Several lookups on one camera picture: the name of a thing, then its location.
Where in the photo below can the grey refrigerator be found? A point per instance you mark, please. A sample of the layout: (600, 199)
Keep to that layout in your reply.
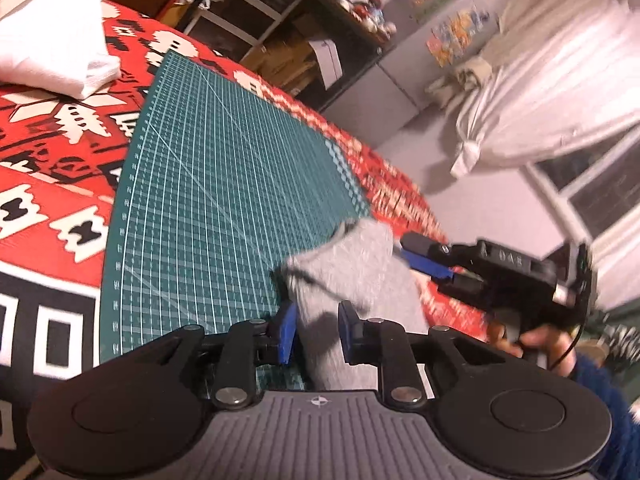
(400, 85)

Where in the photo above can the green cutting mat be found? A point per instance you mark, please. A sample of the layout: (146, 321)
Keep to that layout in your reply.
(225, 160)

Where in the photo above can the white folded cloth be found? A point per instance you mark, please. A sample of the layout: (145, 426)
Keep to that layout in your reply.
(50, 45)

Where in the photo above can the white cardboard box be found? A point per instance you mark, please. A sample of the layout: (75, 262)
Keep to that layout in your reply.
(327, 62)

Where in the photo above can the row of brown cardboard boxes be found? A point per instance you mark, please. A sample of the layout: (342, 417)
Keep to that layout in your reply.
(285, 60)

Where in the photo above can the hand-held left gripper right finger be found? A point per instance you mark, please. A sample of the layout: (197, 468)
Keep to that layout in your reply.
(348, 335)

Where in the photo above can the grey knit sweater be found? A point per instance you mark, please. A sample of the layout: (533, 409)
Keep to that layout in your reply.
(350, 270)

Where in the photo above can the row of small figurines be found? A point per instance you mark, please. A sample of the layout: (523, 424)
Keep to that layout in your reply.
(370, 7)

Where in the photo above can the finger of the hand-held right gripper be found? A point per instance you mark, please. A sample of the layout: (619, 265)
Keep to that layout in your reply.
(427, 266)
(425, 247)

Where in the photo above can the beige hanging cloth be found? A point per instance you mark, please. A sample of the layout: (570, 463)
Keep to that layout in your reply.
(470, 80)

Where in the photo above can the colourful fridge magnets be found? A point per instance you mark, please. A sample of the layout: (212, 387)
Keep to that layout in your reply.
(460, 35)

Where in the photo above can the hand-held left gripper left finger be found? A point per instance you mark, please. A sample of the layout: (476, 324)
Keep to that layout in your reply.
(287, 335)

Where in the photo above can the person's right hand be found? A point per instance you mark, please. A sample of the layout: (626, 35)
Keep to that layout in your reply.
(550, 345)

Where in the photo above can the white window frame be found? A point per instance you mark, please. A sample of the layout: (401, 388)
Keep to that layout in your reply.
(560, 190)

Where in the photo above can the black metal rack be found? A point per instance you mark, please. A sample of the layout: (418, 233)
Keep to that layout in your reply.
(350, 70)

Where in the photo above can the white tied curtain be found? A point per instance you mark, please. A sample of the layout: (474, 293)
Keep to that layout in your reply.
(560, 70)

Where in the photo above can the person's right forearm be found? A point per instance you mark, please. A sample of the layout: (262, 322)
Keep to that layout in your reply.
(605, 410)

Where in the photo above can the red patterned blanket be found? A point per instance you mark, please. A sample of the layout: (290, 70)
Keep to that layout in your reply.
(50, 240)

